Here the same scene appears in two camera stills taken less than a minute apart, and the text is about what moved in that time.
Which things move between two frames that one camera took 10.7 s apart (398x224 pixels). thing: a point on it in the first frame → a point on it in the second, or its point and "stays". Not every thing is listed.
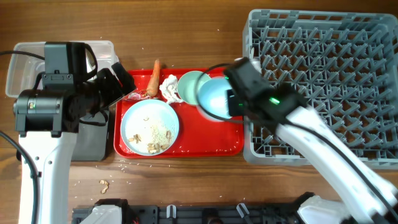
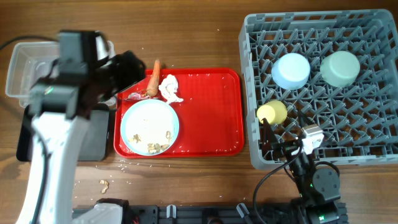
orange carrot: (152, 86) stays
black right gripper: (233, 104) → (283, 146)
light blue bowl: (212, 98) → (291, 71)
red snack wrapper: (137, 94) stays
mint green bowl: (187, 86) → (340, 69)
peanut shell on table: (105, 182) stays
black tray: (92, 142) stays
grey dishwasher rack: (344, 65) stays
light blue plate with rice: (149, 127) stays
